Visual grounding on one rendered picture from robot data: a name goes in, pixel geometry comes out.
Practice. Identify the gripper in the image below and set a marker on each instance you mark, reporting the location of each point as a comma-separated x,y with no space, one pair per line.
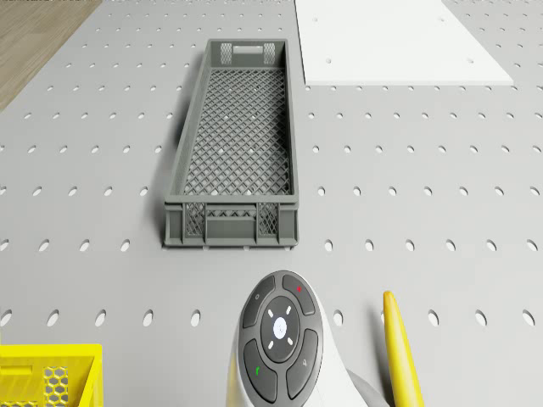
370,392

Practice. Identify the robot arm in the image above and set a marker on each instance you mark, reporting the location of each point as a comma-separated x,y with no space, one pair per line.
280,339

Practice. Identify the banana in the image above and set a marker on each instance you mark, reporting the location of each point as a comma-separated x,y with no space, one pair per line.
399,339

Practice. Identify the dark grey basket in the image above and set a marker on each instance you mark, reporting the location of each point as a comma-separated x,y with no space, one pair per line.
231,229

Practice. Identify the yellow basket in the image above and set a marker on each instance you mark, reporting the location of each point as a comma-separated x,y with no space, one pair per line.
46,373

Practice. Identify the white board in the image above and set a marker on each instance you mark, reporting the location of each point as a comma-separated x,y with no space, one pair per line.
394,46

